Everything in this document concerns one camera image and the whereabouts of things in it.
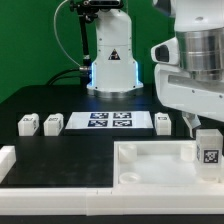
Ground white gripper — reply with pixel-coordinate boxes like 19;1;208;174
151;38;224;138

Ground white square tabletop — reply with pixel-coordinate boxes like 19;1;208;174
114;140;224;186

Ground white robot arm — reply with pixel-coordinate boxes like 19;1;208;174
87;0;224;125

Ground white U-shaped fence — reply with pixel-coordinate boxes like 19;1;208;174
0;143;224;216

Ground marker tag sheet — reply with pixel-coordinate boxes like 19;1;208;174
66;111;153;130

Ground black base cables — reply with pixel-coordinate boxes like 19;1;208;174
46;65;93;86

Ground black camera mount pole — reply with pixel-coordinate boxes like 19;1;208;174
69;0;125;68

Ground grey cable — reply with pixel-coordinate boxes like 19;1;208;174
53;0;83;68

